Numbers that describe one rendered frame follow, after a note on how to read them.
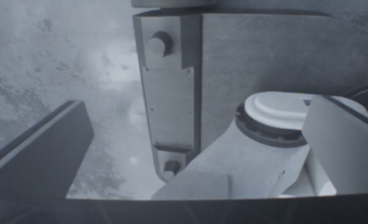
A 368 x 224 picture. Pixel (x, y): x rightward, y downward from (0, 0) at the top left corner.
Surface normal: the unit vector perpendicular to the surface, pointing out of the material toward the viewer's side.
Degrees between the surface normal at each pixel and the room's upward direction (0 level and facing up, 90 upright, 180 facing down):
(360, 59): 0
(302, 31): 0
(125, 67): 0
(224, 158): 90
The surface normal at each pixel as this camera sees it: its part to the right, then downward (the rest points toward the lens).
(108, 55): -0.22, 0.52
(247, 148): -0.04, -0.85
